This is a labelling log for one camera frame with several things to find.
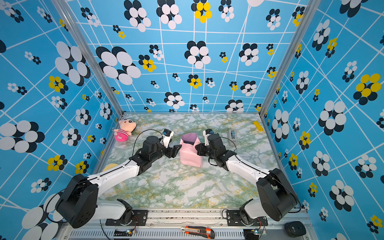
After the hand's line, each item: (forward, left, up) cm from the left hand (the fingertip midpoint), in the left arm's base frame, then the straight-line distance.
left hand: (178, 141), depth 84 cm
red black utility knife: (-41, -13, -15) cm, 45 cm away
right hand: (-1, -11, -3) cm, 12 cm away
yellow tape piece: (+25, -57, -15) cm, 64 cm away
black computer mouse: (-40, -56, -13) cm, 70 cm away
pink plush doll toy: (+20, +38, -10) cm, 44 cm away
